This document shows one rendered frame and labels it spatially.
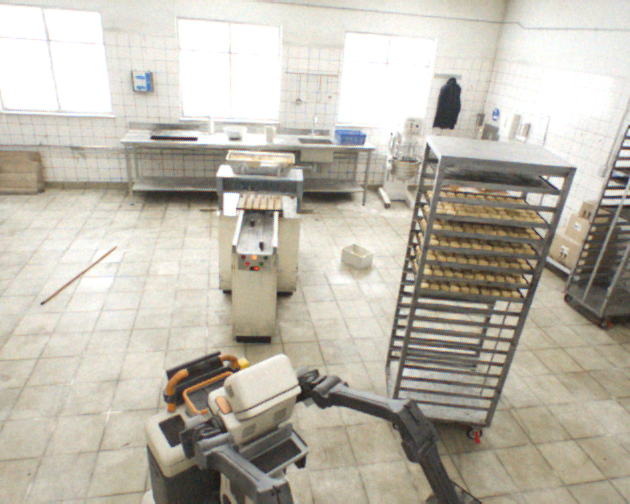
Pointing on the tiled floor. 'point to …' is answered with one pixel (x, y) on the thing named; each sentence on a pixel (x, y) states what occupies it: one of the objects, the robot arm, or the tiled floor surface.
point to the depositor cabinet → (288, 243)
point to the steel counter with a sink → (323, 144)
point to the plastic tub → (357, 256)
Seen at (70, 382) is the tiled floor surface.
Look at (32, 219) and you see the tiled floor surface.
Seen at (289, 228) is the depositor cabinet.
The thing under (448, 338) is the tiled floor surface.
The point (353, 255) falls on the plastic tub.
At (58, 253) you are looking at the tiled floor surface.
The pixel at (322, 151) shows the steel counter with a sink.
